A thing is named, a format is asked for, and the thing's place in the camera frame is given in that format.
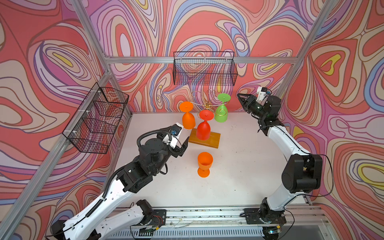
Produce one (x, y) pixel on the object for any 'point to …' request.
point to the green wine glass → (221, 112)
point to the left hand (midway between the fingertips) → (180, 131)
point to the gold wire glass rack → (207, 100)
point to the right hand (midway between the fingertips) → (237, 98)
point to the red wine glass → (203, 128)
